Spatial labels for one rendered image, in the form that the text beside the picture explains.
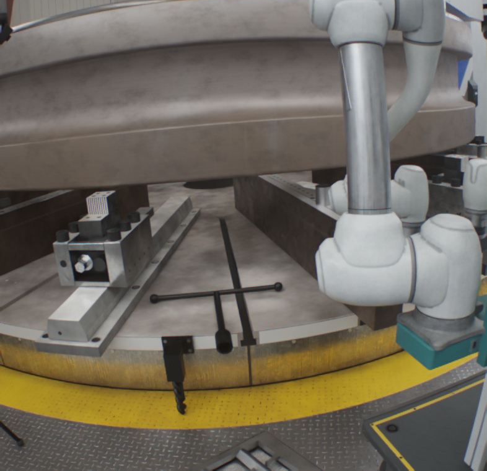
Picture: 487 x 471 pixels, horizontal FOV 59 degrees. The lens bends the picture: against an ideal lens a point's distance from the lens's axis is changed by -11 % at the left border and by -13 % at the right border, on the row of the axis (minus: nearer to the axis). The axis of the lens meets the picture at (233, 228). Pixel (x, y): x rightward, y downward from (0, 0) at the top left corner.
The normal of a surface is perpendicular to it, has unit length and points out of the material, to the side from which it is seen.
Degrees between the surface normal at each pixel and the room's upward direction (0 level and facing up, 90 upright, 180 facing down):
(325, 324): 90
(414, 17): 116
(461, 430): 0
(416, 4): 107
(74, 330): 90
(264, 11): 90
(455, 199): 90
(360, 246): 74
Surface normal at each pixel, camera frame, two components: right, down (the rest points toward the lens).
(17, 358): -0.30, 0.30
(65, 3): 0.61, 0.19
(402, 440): -0.07, -0.95
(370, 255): -0.20, 0.07
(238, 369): 0.07, 0.29
